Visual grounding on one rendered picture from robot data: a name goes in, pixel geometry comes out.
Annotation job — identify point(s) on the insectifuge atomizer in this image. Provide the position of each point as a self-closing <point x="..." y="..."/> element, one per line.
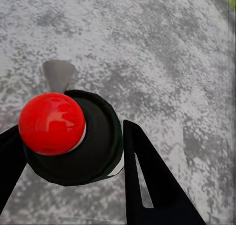
<point x="70" y="137"/>

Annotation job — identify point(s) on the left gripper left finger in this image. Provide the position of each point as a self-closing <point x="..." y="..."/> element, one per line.
<point x="12" y="162"/>

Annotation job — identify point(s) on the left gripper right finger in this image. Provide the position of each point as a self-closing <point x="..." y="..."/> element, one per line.
<point x="171" y="205"/>

